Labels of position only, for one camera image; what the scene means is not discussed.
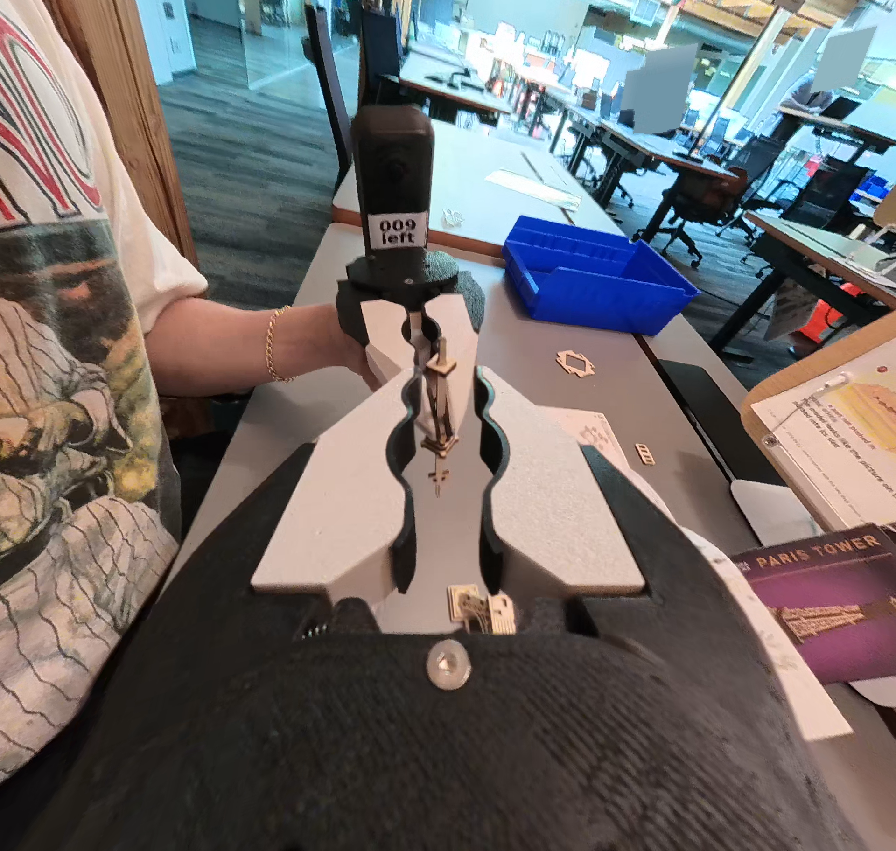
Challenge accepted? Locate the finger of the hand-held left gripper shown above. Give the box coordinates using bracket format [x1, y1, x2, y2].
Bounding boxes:
[360, 300, 422, 390]
[426, 293, 480, 439]

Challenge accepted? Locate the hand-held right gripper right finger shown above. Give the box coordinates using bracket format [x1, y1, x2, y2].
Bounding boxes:
[473, 367, 646, 603]

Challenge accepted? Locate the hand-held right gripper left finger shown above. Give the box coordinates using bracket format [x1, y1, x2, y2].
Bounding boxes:
[250, 367, 421, 603]

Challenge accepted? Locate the thin wooden spire piece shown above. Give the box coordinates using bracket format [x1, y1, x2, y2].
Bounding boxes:
[418, 336, 464, 501]

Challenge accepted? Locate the person's left forearm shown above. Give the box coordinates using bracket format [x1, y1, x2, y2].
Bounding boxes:
[149, 298, 351, 398]

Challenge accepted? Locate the white desk with wooden edge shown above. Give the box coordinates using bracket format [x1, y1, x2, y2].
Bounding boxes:
[330, 119, 631, 250]

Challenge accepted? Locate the person's left hand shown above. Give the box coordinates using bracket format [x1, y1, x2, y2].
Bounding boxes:
[339, 326, 385, 386]

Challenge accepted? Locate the folded paper instruction sheet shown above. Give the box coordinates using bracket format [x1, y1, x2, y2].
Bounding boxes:
[542, 406, 856, 741]

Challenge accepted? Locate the wooden tower base model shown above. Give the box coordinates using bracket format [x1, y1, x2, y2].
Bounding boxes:
[447, 584, 519, 636]

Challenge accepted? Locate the long white paper strip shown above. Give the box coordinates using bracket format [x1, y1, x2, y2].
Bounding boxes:
[485, 168, 583, 213]

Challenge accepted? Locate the large blue storage bin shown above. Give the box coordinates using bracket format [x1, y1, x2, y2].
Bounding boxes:
[502, 216, 702, 337]

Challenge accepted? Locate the black flat pad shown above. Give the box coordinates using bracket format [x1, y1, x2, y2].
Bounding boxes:
[657, 358, 786, 486]

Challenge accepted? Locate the white flat board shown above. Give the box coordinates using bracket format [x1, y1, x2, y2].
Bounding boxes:
[730, 476, 823, 550]

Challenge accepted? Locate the purple puzzle box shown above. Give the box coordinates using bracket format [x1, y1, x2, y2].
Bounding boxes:
[730, 525, 896, 689]

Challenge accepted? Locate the instruction poster board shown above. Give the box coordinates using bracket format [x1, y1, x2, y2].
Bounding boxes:
[740, 315, 896, 538]

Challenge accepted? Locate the wooden pillar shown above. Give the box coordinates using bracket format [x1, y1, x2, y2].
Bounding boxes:
[14, 0, 200, 267]

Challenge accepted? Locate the gold chain bracelet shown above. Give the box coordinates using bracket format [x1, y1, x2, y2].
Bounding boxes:
[263, 305, 296, 384]

